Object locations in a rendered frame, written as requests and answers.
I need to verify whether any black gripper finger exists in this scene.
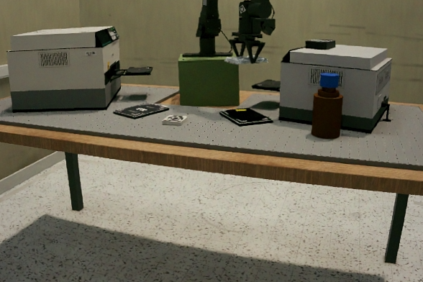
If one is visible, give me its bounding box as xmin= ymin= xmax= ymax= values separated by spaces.
xmin=229 ymin=39 xmax=246 ymax=57
xmin=245 ymin=42 xmax=265 ymax=63

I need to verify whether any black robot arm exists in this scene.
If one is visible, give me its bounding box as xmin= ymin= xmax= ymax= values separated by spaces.
xmin=182 ymin=0 xmax=276 ymax=58

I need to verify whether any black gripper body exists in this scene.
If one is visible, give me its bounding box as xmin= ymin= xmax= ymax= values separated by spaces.
xmin=232 ymin=17 xmax=263 ymax=43

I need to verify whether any brown bottle with blue cap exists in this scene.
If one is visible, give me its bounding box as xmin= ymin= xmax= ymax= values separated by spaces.
xmin=311 ymin=73 xmax=343 ymax=139

